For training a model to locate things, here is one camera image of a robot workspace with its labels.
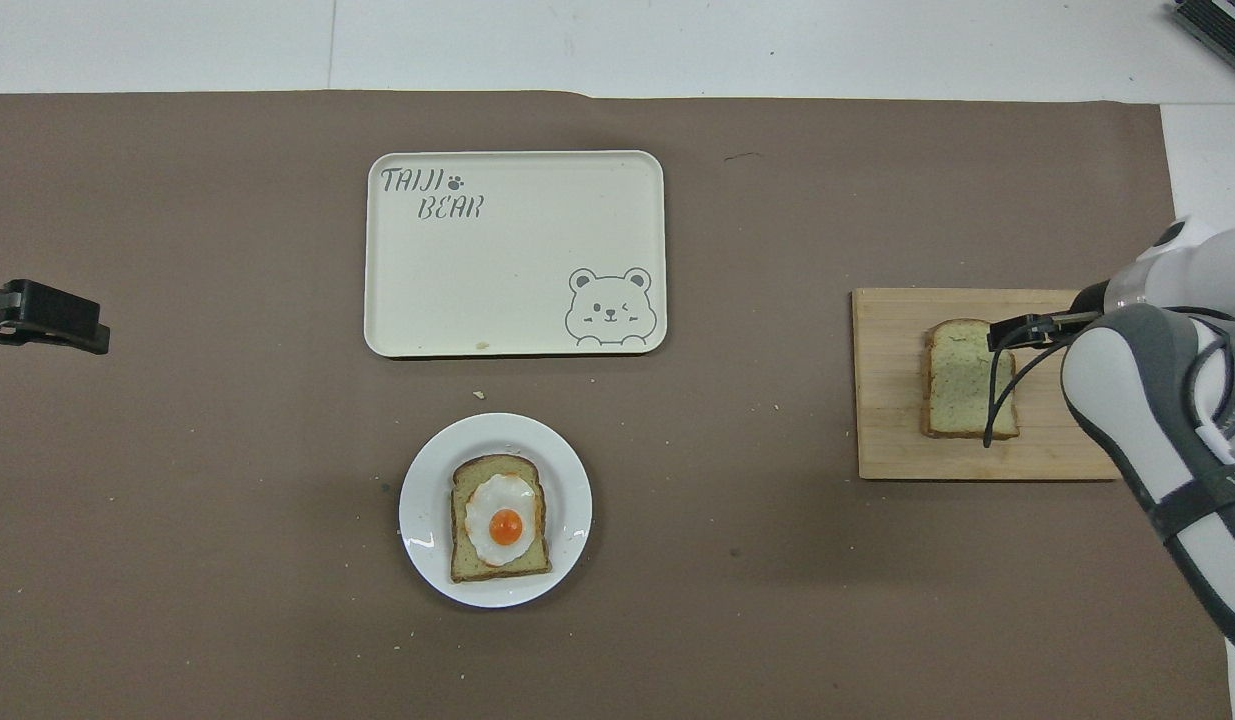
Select white round plate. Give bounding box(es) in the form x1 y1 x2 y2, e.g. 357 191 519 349
399 413 594 609

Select cream tray with bear print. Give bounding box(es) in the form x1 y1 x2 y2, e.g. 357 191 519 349
364 150 668 359

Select bread slice under egg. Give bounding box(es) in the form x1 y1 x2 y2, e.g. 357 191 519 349
449 454 553 584

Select fried egg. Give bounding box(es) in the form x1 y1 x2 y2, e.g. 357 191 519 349
464 473 540 569

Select wooden cutting board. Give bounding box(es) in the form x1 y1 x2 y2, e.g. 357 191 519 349
852 288 1123 481

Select plain bread slice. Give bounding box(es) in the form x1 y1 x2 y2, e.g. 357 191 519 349
922 319 1020 440

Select black stand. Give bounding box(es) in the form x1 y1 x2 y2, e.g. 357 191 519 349
1174 0 1235 86

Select black cable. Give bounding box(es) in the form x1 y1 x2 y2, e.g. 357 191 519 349
983 335 1073 448

